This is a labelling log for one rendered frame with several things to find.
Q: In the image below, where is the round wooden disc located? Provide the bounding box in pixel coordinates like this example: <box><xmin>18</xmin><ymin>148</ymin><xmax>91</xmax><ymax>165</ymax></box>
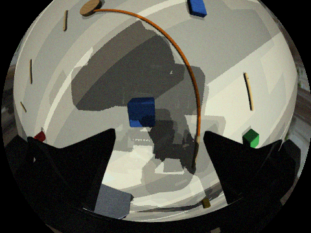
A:
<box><xmin>80</xmin><ymin>0</ymin><xmax>102</xmax><ymax>16</ymax></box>

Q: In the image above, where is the red cylinder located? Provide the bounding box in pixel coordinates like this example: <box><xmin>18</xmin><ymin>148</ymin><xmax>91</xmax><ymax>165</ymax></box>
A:
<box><xmin>34</xmin><ymin>131</ymin><xmax>46</xmax><ymax>142</ymax></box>

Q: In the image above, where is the small green block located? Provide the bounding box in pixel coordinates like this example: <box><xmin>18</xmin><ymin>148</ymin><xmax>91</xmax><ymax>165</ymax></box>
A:
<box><xmin>243</xmin><ymin>129</ymin><xmax>259</xmax><ymax>148</ymax></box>

